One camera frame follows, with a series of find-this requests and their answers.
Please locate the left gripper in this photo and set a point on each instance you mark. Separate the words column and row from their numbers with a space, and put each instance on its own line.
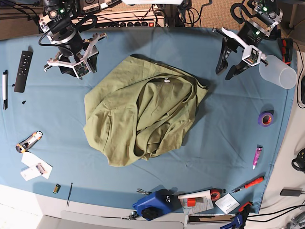
column 252, row 56

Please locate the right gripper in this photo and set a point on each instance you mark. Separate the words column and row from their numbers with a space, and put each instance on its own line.
column 80, row 64

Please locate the olive green t-shirt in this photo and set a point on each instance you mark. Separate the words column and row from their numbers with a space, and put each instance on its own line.
column 140, row 110

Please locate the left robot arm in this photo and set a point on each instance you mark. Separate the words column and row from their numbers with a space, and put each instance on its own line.
column 259, row 20

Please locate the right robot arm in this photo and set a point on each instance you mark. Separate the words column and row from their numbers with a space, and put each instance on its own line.
column 58, row 28

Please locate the translucent plastic cup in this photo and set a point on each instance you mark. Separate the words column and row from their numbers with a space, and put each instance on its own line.
column 278, row 72

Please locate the black remote control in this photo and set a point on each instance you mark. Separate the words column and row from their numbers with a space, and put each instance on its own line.
column 23, row 70

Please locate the purple tape roll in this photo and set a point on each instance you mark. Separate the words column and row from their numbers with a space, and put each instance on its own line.
column 266, row 118

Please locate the orange black tool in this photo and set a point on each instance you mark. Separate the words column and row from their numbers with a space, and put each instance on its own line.
column 287, row 50

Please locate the white marker pen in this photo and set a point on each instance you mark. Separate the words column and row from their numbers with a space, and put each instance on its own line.
column 4, row 89

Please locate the pink glue tube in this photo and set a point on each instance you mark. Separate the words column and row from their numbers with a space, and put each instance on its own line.
column 257, row 155

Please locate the orange grey utility knife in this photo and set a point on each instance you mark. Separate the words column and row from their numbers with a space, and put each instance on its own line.
column 26, row 144

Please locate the white paper card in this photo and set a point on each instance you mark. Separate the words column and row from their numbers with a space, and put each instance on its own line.
column 30, row 160

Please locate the small green battery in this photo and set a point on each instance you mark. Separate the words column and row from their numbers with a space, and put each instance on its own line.
column 56, row 189

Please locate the orange tape roll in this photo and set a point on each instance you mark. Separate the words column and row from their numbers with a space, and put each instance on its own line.
column 215, row 194

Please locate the white rolled paper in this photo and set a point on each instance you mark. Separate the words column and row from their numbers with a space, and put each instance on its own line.
column 201, row 194

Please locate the white square booklet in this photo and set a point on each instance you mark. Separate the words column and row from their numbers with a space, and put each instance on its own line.
column 227, row 203

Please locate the black power adapter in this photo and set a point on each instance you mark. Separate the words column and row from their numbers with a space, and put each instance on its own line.
column 291, row 192

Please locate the black tweezers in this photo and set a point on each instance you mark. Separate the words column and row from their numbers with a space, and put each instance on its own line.
column 69, row 194

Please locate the small orange block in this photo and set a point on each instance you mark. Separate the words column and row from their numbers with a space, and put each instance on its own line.
column 191, row 202

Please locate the blue plastic device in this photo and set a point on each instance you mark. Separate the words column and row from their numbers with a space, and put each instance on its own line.
column 154, row 204

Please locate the blue orange clamp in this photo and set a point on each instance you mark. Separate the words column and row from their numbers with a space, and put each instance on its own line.
column 240, row 218

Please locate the orange handled screwdriver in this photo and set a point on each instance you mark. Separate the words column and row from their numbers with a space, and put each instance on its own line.
column 249, row 184

